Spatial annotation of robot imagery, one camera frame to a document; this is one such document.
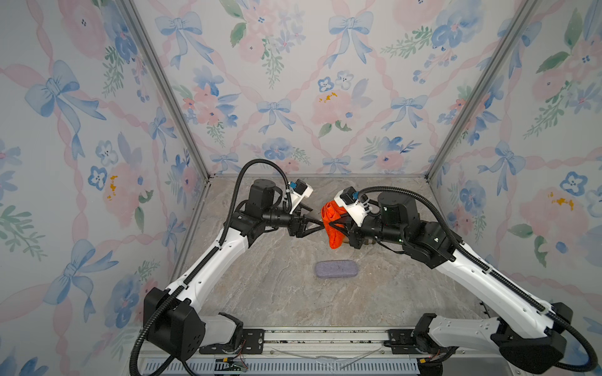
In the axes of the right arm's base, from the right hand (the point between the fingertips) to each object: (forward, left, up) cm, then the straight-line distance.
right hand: (335, 218), depth 64 cm
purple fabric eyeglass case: (-2, -3, -30) cm, 30 cm away
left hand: (+2, +3, -4) cm, 6 cm away
